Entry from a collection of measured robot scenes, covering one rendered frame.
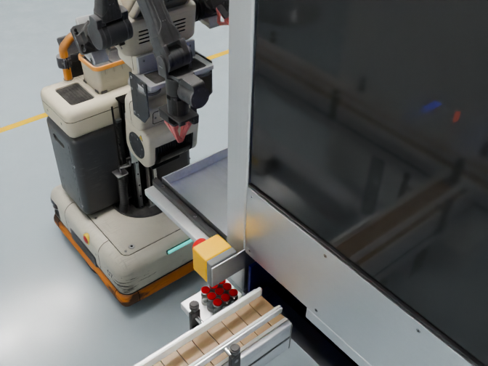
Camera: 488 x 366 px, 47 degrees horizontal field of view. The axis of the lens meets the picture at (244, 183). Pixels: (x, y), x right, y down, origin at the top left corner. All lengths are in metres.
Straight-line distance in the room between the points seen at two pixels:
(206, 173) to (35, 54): 2.95
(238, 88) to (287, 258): 0.35
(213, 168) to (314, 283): 0.70
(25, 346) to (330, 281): 1.63
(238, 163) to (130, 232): 1.32
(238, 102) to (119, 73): 1.24
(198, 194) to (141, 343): 0.92
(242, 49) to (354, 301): 0.48
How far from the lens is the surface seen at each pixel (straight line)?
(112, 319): 2.46
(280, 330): 1.24
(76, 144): 2.24
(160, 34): 1.41
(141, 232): 2.39
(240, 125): 1.07
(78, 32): 1.80
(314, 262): 1.08
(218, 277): 1.26
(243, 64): 1.00
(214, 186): 1.64
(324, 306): 1.13
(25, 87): 4.08
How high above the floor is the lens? 1.93
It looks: 39 degrees down
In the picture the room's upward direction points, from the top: 2 degrees clockwise
